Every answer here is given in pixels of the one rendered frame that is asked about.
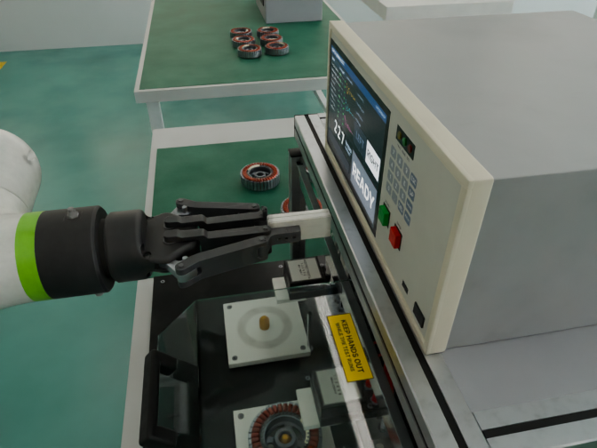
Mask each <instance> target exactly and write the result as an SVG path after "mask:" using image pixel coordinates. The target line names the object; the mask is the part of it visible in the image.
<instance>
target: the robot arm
mask: <svg viewBox="0 0 597 448"><path fill-rule="evenodd" d="M41 181H42V171H41V166H40V164H39V161H38V158H37V156H36V154H35V152H34V151H33V150H32V148H31V147H30V146H29V145H28V144H27V143H26V142H25V141H24V140H22V139H21V138H19V137H18V136H16V135H14V134H12V133H10V132H8V131H5V130H2V129H0V309H4V308H9V307H13V306H17V305H20V304H25V303H30V302H36V301H43V300H56V299H63V298H70V297H76V296H84V295H91V294H95V295H96V296H101V295H103V294H104V292H110V291H111V289H112V288H113V287H114V284H115V281H117V282H118V283H123V282H130V281H138V280H145V279H148V278H150V277H151V275H152V273H153V272H160V273H170V272H171V273H172V274H173V275H174V276H175V277H176V278H177V279H178V284H179V287H180V288H187V287H188V286H190V285H192V284H194V283H196V282H197V281H199V280H201V279H203V278H205V277H209V276H215V275H217V274H220V273H224V272H227V271H230V270H233V269H236V268H241V267H245V266H248V265H250V264H254V263H257V262H261V261H263V260H267V259H268V254H270V253H271V252H272V245H275V244H287V243H295V242H298V241H300V240H303V239H311V238H318V237H326V236H330V225H331V214H330V211H329V209H321V210H312V211H304V212H283V213H274V214H267V208H266V207H265V206H261V210H260V207H259V204H255V203H223V202H196V201H192V200H188V199H185V198H179V199H177V200H176V206H177V207H176V208H175V209H174V210H173V211H172V212H171V213H169V212H165V213H161V214H159V215H156V216H154V217H148V216H147V215H146V214H145V213H144V212H143V211H142V210H140V209H137V210H129V211H120V212H111V213H110V214H107V213H106V211H105V210H104V209H103V208H102V207H101V206H99V205H94V206H85V207H76V208H74V207H68V208H67V209H58V210H50V211H40V212H32V210H33V207H34V204H35V201H36V196H37V194H38V191H39V188H40V186H41ZM198 226H199V228H198ZM200 246H201V249H200Z"/></svg>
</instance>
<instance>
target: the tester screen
mask: <svg viewBox="0 0 597 448"><path fill-rule="evenodd" d="M334 118H336V120H337V121H338V124H339V126H340V127H341V129H342V131H343V132H344V134H345V146H344V148H343V147H342V145H341V144H340V142H339V140H338V137H337V135H336V134H335V132H334ZM355 122H356V123H357V124H358V125H359V127H360V129H361V130H362V132H363V134H364V135H365V137H366V138H367V140H368V141H369V143H370V144H371V146H372V147H373V149H374V150H375V152H376V153H377V155H378V157H379V159H380V166H379V174H378V181H377V180H376V178H375V177H374V175H373V173H372V172H371V170H370V167H369V166H368V165H367V163H366V162H365V160H364V158H363V157H362V154H361V153H360V151H359V149H358V148H357V147H356V145H355V144H354V124H355ZM329 127H330V129H331V131H332V133H333V135H334V137H335V139H336V141H337V142H338V144H339V146H340V148H341V150H342V152H343V153H344V155H345V157H346V160H347V161H348V163H349V172H347V170H346V167H345V166H344V165H343V163H342V161H341V159H340V157H339V155H338V152H337V150H336V149H335V147H334V145H333V143H332V141H331V140H330V137H329V128H328V141H329V143H330V145H331V147H332V149H333V151H334V153H335V155H336V157H337V159H338V160H339V162H340V164H341V166H342V168H343V170H344V172H345V174H346V176H347V178H348V180H349V182H350V184H351V186H352V188H353V190H354V192H355V194H356V196H357V198H358V200H359V202H360V204H361V206H362V208H363V210H364V211H365V213H366V215H367V217H368V219H369V221H370V224H371V226H372V227H373V228H374V221H373V224H372V222H371V220H370V217H369V215H368V213H367V212H366V210H365V208H364V206H363V204H362V201H361V199H360V198H359V196H358V195H357V193H356V191H355V189H354V186H353V184H352V182H351V180H350V179H351V167H352V155H353V150H354V152H355V154H356V155H357V157H358V159H359V160H360V162H361V164H362V166H363V168H364V170H365V171H366V172H367V174H368V176H369V178H370V180H371V182H372V183H373V185H374V187H375V189H376V190H377V198H378V184H379V176H380V168H381V161H382V153H383V146H384V138H385V130H386V113H385V112H384V111H383V109H382V108H381V107H380V106H379V104H378V103H377V102H376V101H375V100H374V99H373V97H372V96H371V95H370V93H369V92H368V91H367V89H366V88H365V87H364V85H363V84H362V83H361V81H360V80H359V79H358V77H357V76H356V75H355V74H354V72H353V71H352V69H351V68H350V67H349V66H348V65H347V64H346V62H345V61H344V60H343V59H342V57H341V56H340V55H339V53H338V52H337V51H336V49H335V48H334V47H333V45H331V63H330V105H329Z"/></svg>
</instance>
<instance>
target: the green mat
mask: <svg viewBox="0 0 597 448"><path fill-rule="evenodd" d="M298 147H299V145H298V143H297V141H296V139H295V137H286V138H276V139H266V140H246V141H237V142H227V143H216V144H206V145H196V146H186V147H176V148H158V149H157V151H156V163H155V184H154V195H153V206H152V217H154V216H156V215H159V214H161V213H165V212H169V213H171V212H172V211H173V210H174V209H175V208H176V207H177V206H176V200H177V199H179V198H185V199H188V200H192V201H196V202H223V203H255V204H259V207H260V210H261V206H265V207H266V208H267V214H274V213H281V204H282V202H283V201H284V200H285V199H287V198H288V197H289V150H288V148H298ZM257 162H259V163H260V162H262V163H269V164H273V165H275V166H276V167H277V168H278V169H279V173H280V181H279V183H278V185H277V186H276V187H274V188H271V189H269V190H264V191H261V190H260V191H254V190H249V189H247V188H245V187H244V186H243V185H242V183H241V175H240V172H241V170H242V168H243V167H244V166H246V165H248V164H253V163H257ZM321 255H324V253H323V250H322V246H321V244H320V241H319V238H311V239H306V245H305V258H306V257H314V256H321ZM279 260H290V243H287V244H275V245H272V252H271V253H270V254H268V259H267V260H263V261H261V262H257V263H254V264H258V263H265V262H272V261H279Z"/></svg>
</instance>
